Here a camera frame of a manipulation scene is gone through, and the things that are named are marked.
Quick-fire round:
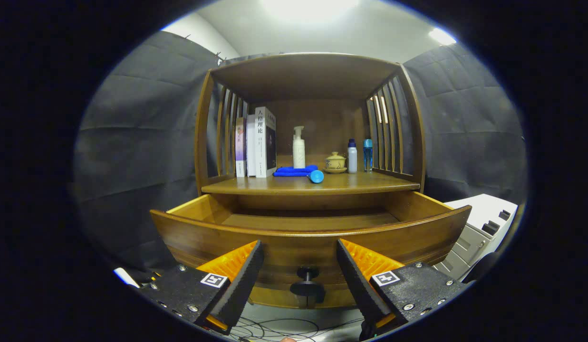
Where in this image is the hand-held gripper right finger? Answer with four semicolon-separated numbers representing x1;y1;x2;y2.
336;239;468;335

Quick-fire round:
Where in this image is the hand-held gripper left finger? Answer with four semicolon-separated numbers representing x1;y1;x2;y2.
132;240;265;335

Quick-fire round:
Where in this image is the brown wooden drawer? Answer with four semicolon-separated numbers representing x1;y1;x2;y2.
150;191;472;304

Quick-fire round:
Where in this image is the wooden countertop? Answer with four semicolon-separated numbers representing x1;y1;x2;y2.
201;164;421;196

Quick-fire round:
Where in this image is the brown wooden cabinet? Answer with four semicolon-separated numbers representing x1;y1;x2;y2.
194;52;426;309

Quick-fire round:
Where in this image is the yellow lidded tea cup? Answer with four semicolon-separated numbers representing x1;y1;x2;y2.
323;152;347;174

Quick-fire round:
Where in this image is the blue folded cloth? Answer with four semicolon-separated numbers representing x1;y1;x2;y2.
273;165;319;177

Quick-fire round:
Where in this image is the purple book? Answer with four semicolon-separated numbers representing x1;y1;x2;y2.
235;117;248;178

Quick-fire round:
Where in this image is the thin white book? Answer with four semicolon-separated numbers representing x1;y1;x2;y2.
246;114;257;177

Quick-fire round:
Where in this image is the thick white book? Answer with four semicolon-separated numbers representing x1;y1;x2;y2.
255;106;277;179

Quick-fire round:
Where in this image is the white pump bottle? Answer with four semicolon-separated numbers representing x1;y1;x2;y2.
293;126;306;169

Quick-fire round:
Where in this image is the rectangular ceiling light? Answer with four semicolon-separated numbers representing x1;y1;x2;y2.
428;28;457;46

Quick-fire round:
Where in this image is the round ceiling light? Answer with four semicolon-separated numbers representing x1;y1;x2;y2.
260;0;361;22

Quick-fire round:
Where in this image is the white appliance with black handles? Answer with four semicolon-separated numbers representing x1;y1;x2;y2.
432;193;519;281

